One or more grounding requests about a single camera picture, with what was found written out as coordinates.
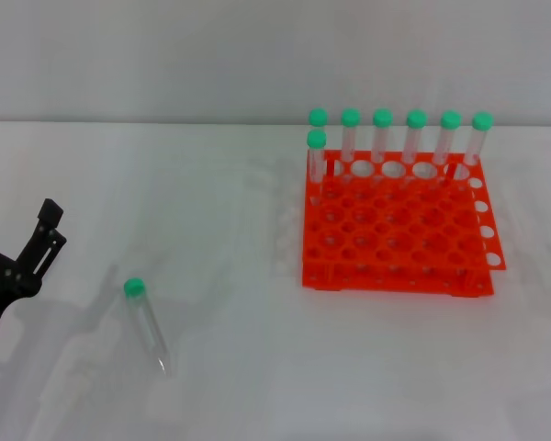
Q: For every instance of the orange test tube rack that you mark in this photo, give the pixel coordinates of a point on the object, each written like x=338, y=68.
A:
x=395, y=229

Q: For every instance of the green-capped test tube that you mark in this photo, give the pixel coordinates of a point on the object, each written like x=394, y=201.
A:
x=317, y=139
x=382, y=118
x=318, y=117
x=416, y=119
x=142, y=317
x=482, y=121
x=350, y=118
x=451, y=120

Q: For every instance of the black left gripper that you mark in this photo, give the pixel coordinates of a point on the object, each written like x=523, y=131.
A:
x=0, y=280

